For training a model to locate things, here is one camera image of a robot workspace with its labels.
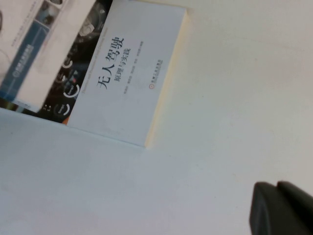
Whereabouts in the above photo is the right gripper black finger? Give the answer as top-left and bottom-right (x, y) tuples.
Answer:
(248, 180), (313, 235)

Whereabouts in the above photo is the grey car suspension book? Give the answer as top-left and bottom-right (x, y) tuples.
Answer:
(0, 0), (113, 114)

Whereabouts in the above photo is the white driverless car book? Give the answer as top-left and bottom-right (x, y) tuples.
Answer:
(40, 0), (190, 149)

